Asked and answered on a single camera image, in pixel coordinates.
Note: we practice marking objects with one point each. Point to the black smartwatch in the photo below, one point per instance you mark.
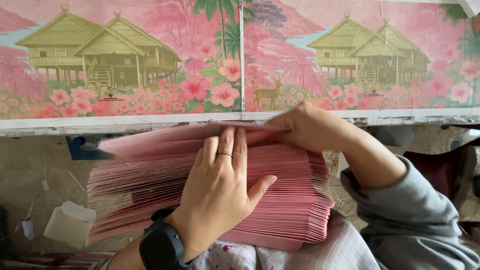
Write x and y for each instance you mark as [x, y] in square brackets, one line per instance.
[163, 243]

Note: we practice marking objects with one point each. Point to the person's left hand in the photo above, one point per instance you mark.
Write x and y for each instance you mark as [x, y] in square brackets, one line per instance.
[215, 198]

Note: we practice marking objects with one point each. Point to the beige patterned cloth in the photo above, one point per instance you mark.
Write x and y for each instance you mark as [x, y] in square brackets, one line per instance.
[435, 138]

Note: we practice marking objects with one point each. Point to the pile of pink sheets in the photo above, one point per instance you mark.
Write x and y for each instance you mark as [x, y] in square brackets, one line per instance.
[48, 260]

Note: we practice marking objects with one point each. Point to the stack of pink envelopes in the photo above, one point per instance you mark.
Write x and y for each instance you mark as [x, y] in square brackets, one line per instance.
[150, 187]

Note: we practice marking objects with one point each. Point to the small white roll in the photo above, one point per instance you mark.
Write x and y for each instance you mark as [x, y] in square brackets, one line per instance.
[28, 228]

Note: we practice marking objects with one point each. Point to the pink paper envelope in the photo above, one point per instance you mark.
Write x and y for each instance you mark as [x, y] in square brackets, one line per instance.
[251, 126]

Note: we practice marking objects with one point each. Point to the person's right hand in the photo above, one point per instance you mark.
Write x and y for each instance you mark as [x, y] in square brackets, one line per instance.
[315, 125]

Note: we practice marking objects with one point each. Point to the blue metal clamp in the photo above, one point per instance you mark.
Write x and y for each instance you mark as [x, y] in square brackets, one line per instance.
[80, 148]

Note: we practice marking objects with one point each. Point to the white worn board ledge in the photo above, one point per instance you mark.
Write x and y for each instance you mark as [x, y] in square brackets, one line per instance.
[112, 125]

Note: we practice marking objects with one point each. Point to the pink printed house sheet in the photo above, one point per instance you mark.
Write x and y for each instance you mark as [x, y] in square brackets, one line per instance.
[112, 56]
[375, 52]

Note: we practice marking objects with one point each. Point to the person's right fingers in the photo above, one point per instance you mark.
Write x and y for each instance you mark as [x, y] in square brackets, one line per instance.
[282, 125]

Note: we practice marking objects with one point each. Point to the white folded paper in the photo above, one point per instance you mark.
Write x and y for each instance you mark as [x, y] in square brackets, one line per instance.
[397, 138]

